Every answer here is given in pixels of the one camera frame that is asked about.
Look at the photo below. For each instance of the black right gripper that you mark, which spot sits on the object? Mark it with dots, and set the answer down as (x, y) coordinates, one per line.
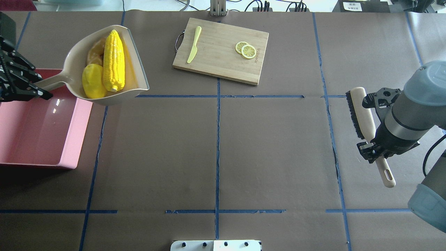
(393, 139)

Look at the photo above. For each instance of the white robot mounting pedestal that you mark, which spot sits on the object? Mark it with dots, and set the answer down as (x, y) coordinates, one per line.
(217, 245)

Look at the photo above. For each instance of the pink plastic bin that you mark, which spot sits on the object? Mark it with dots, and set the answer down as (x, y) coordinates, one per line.
(44, 133)

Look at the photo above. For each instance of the lemon slice lower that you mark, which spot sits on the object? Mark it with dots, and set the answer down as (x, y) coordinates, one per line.
(248, 51)

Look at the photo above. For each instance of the aluminium frame post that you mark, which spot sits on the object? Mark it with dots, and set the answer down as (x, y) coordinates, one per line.
(218, 8)

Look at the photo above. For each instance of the tan toy ginger root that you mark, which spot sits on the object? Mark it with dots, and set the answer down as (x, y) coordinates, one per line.
(96, 52)

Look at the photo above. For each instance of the beige hand brush black bristles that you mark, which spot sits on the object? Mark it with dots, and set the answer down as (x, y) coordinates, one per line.
(365, 127)

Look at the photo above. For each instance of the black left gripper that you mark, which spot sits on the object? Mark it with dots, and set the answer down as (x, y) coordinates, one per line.
(14, 75)

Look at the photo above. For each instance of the yellow plastic toy knife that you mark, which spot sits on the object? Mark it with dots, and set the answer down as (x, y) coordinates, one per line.
(194, 48)

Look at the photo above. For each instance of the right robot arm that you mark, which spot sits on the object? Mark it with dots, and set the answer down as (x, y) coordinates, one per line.
(392, 121)

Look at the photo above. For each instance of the lemon slice upper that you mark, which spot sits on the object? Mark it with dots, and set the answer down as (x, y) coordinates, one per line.
(239, 46)

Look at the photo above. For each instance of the lemon slice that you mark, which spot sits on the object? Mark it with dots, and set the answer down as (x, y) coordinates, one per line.
(239, 46)
(248, 51)

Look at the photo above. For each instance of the wooden cutting board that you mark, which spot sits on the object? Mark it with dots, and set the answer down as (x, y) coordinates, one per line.
(216, 54)

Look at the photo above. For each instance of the beige plastic dustpan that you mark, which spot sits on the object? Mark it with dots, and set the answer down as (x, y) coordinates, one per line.
(71, 74)

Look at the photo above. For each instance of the yellow toy corn cob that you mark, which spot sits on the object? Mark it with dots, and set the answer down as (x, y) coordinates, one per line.
(113, 70)

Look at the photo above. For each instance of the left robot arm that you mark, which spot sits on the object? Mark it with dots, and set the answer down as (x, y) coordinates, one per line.
(7, 31)

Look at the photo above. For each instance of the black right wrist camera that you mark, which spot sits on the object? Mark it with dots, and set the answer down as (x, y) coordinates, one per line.
(381, 100)

